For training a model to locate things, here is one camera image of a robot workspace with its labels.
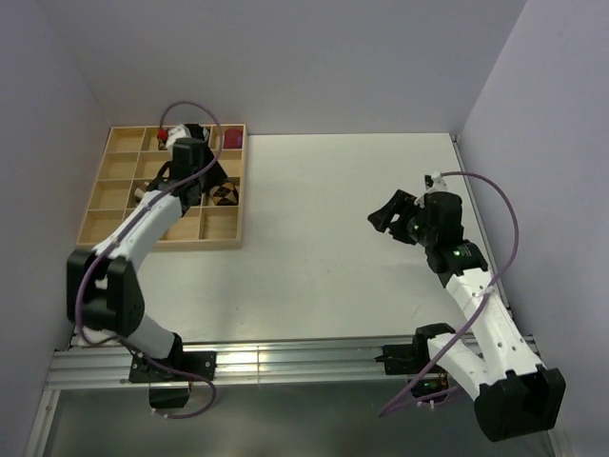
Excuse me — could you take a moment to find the rolled red sock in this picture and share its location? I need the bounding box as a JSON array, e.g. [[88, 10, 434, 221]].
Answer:
[[223, 127, 244, 149]]

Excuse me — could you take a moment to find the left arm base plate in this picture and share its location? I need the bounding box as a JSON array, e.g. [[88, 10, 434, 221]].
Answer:
[[128, 349, 219, 410]]

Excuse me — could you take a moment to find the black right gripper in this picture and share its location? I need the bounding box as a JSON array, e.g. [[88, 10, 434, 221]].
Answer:
[[367, 189, 437, 248]]

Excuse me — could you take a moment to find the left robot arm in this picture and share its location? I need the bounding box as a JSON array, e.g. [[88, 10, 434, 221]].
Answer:
[[67, 137, 226, 380]]

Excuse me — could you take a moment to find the rolled black blue sock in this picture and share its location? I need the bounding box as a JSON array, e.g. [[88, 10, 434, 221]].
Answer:
[[184, 124, 210, 143]]

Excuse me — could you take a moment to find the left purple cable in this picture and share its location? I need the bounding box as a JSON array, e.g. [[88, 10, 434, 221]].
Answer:
[[75, 101, 225, 420]]

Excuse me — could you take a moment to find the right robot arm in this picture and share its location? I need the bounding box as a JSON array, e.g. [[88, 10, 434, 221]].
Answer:
[[367, 190, 566, 442]]

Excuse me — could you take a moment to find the brown argyle sock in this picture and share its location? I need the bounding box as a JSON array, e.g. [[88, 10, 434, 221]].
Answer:
[[207, 180, 240, 207]]

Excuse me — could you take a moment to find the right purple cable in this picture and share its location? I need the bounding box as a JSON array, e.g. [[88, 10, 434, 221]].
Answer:
[[378, 170, 520, 419]]

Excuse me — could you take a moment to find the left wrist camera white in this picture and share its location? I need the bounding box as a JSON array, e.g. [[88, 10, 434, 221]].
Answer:
[[156, 125, 190, 150]]

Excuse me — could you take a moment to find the aluminium rail frame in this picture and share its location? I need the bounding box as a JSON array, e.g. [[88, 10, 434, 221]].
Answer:
[[28, 132, 572, 457]]

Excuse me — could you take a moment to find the tan brown striped sock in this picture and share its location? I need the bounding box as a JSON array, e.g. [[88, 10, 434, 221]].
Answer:
[[132, 182, 148, 203]]

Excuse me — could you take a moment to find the purple cable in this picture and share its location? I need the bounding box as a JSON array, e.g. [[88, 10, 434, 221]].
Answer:
[[75, 101, 225, 420], [378, 170, 520, 419]]

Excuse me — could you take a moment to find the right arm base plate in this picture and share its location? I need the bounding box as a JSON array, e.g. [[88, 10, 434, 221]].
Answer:
[[375, 344, 449, 398]]

